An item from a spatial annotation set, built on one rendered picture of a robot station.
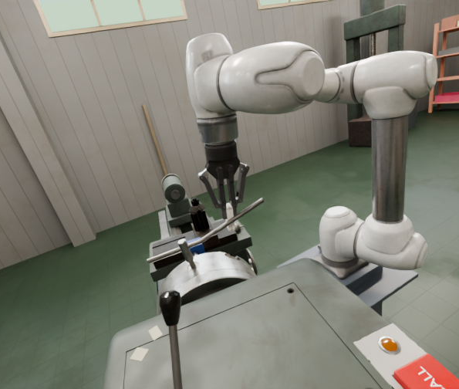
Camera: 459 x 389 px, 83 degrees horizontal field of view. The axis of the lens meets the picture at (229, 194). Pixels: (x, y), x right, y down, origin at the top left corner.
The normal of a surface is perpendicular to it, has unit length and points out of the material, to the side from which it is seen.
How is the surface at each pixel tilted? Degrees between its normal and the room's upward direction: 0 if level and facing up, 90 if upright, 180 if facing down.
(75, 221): 90
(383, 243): 86
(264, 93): 101
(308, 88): 90
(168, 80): 90
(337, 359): 0
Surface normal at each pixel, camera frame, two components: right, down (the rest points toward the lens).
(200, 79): -0.65, 0.30
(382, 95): -0.67, 0.50
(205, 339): -0.22, -0.90
